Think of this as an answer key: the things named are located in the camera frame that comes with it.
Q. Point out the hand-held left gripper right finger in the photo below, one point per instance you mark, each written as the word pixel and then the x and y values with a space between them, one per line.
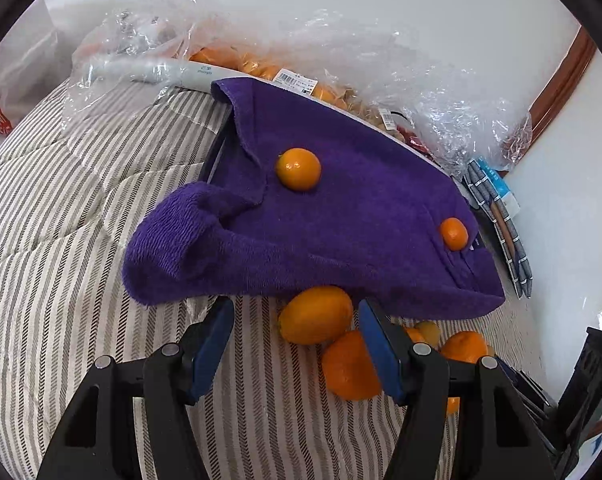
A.
pixel 380 355

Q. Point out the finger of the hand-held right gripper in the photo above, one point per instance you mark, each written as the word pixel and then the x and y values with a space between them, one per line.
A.
pixel 528 397

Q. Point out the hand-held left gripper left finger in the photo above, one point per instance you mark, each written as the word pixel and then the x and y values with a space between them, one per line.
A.
pixel 216 340

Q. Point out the round orange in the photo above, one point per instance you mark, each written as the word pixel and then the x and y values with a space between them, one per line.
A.
pixel 298 169
pixel 462 347
pixel 348 367
pixel 452 405

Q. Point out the small yellow-brown fruit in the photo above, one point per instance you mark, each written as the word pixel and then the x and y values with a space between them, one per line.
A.
pixel 427 332

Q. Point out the large oval orange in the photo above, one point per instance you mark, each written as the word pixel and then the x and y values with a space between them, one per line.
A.
pixel 315 316

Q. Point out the small orange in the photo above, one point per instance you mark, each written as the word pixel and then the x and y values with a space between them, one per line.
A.
pixel 453 233

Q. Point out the purple towel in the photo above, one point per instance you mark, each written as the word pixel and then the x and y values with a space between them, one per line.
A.
pixel 341 210

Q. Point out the clear bag of brown fruits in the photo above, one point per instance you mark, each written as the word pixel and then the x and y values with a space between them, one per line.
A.
pixel 376 115

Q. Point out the grey checkered cloth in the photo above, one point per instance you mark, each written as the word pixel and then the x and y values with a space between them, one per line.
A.
pixel 508 245

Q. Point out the striped tablecloth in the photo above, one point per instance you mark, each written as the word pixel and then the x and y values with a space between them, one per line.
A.
pixel 81 240

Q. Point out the blue white tissue pack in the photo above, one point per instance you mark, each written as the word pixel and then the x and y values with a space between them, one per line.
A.
pixel 503 191

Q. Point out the crumpled clear plastic bag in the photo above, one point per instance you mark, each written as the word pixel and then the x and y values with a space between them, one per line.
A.
pixel 461 115

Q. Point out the clear bag of oranges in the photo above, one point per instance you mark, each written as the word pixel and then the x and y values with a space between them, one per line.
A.
pixel 251 65

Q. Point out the clear plastic bag of fruit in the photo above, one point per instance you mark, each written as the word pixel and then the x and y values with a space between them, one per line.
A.
pixel 146 70

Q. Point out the brown wooden door frame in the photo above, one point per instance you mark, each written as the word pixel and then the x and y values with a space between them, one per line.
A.
pixel 556 95

